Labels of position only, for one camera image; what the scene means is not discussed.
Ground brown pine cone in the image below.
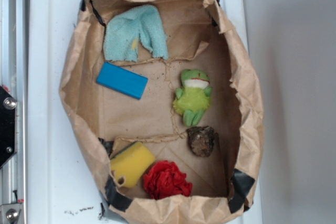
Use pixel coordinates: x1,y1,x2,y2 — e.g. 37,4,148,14
187,126,218,157

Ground brown paper bag tray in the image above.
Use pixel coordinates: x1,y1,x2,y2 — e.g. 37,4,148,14
60,0,264,223

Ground light blue terry cloth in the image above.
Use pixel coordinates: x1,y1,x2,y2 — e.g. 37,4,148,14
103,5,169,62

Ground red paper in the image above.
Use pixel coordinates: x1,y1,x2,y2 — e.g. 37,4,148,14
143,161,193,200

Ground black metal bracket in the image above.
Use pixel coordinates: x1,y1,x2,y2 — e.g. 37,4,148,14
0,86,17,168

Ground green plush frog toy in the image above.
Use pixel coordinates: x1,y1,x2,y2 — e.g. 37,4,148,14
173,69,212,127

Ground silver corner bracket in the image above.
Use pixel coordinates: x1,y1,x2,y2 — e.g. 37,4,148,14
0,203,22,224

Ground aluminium frame rail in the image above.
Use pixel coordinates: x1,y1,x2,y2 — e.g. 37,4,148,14
1,0,29,223

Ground yellow sponge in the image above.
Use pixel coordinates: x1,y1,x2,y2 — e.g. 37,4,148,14
110,142,156,188

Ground blue rectangular block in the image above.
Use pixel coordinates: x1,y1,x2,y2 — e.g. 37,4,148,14
97,62,148,100

